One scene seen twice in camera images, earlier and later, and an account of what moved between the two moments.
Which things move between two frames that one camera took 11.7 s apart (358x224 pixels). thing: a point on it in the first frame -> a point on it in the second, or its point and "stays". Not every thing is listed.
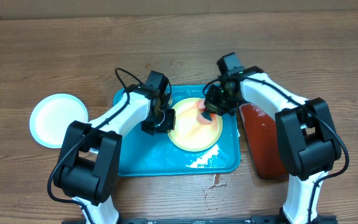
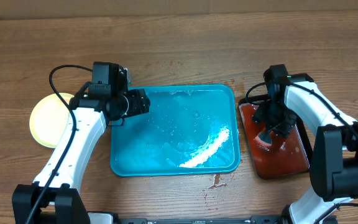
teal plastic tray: (156, 155) stays
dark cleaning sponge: (204, 115) -> (264, 138)
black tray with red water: (260, 139) stays
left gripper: (169, 124) -> (140, 102)
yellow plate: (190, 134) -> (48, 119)
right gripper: (214, 104) -> (284, 129)
